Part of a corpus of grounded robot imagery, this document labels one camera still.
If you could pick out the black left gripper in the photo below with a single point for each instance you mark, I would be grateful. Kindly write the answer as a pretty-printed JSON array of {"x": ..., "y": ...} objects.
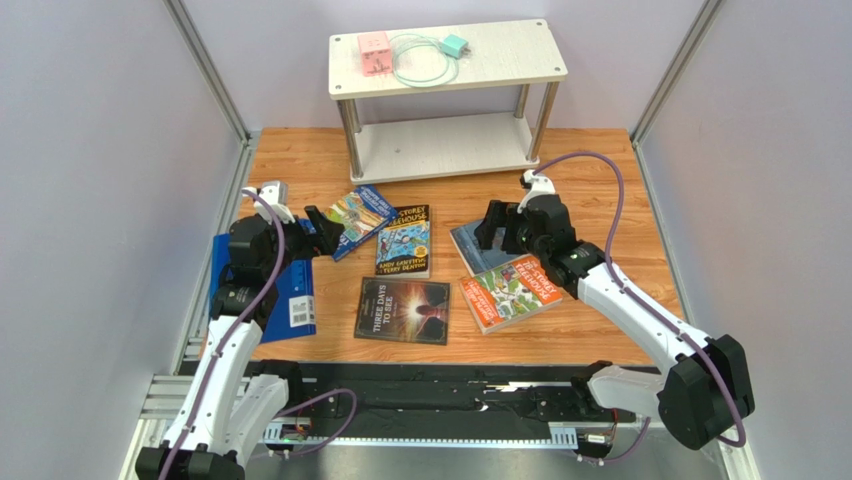
[{"x": 326, "y": 234}]

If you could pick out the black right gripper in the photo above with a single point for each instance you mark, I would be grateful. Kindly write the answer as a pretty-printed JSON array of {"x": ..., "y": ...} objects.
[{"x": 510, "y": 227}]

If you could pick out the orange treehouse book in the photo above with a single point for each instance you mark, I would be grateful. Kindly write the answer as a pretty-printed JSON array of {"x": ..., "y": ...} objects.
[{"x": 509, "y": 293}]

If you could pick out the light blue treehouse book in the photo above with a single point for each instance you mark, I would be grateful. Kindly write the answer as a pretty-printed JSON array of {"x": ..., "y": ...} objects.
[{"x": 404, "y": 245}]

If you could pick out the dark three days book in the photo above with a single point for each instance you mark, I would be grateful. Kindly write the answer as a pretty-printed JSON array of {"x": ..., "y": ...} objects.
[{"x": 403, "y": 310}]

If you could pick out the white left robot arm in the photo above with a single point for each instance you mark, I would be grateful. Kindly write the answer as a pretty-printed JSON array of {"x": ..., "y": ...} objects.
[{"x": 219, "y": 423}]

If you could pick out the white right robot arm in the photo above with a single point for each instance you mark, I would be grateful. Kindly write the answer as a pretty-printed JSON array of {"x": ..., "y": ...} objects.
[{"x": 701, "y": 390}]

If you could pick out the dark nineteen eighty-four book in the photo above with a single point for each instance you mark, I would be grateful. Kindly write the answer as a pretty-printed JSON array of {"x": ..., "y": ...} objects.
[{"x": 475, "y": 259}]

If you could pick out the blue 91-storey treehouse book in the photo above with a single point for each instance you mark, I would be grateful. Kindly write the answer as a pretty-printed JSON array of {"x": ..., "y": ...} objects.
[{"x": 363, "y": 213}]

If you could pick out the blue clip file folder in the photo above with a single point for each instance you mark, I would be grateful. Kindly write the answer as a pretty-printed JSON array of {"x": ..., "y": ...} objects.
[{"x": 294, "y": 314}]

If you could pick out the white two-tier shelf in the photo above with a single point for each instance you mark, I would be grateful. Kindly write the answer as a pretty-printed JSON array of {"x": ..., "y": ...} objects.
[{"x": 520, "y": 53}]

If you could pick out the pink power cube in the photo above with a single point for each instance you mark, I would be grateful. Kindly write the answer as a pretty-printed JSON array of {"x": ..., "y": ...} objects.
[{"x": 375, "y": 54}]

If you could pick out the mint green charger plug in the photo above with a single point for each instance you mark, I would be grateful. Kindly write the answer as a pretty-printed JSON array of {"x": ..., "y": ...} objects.
[{"x": 454, "y": 46}]

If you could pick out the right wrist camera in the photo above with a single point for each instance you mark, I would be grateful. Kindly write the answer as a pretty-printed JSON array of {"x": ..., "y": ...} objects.
[{"x": 535, "y": 185}]

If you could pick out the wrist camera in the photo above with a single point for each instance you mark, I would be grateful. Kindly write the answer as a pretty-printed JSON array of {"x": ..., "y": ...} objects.
[
  {"x": 535, "y": 185},
  {"x": 274, "y": 193}
]

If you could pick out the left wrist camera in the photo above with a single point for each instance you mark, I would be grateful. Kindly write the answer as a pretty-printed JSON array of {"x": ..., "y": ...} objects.
[{"x": 274, "y": 193}]

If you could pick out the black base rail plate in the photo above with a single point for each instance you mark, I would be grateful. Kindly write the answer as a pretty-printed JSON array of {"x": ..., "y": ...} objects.
[{"x": 445, "y": 402}]

